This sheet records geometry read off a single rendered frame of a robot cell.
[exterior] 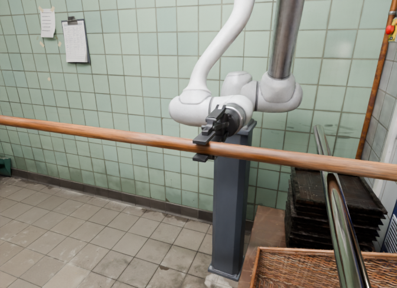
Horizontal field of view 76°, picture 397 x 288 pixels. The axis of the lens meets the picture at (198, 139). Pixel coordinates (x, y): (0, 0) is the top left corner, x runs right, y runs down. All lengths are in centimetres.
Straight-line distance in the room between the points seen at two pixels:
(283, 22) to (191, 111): 52
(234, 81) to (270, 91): 18
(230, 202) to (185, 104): 79
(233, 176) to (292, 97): 51
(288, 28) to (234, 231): 111
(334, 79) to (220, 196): 95
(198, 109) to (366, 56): 114
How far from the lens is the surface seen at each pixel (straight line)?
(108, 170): 253
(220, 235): 167
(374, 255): 98
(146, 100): 204
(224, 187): 146
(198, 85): 88
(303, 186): 111
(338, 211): 44
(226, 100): 82
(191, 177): 210
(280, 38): 115
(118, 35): 211
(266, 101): 129
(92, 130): 70
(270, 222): 137
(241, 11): 94
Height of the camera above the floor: 140
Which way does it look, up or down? 20 degrees down
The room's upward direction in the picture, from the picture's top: straight up
